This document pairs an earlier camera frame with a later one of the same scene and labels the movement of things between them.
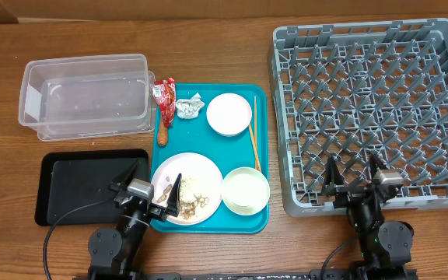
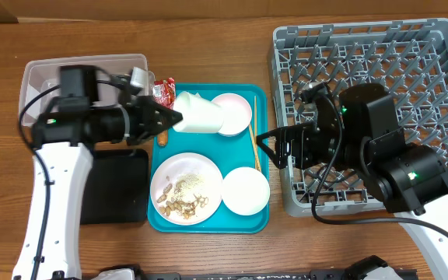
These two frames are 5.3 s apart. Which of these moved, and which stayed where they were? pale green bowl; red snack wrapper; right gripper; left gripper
Moved: left gripper; right gripper
Stayed: pale green bowl; red snack wrapper
